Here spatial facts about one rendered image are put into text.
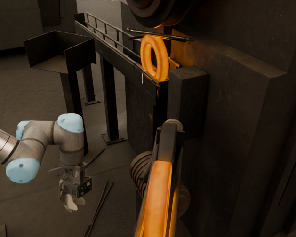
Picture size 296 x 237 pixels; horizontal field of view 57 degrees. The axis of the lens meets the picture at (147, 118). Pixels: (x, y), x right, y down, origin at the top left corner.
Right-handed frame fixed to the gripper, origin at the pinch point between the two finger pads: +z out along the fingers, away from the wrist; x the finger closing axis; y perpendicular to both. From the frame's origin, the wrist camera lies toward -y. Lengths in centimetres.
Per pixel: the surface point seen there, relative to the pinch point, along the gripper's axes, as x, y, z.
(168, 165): -15, 44, -40
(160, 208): -22, 47, -36
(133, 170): 10.3, 19.3, -17.7
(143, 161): 12.3, 21.7, -20.8
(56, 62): 40, -51, -41
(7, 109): 59, -136, 8
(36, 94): 86, -137, 2
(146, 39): 33, 7, -58
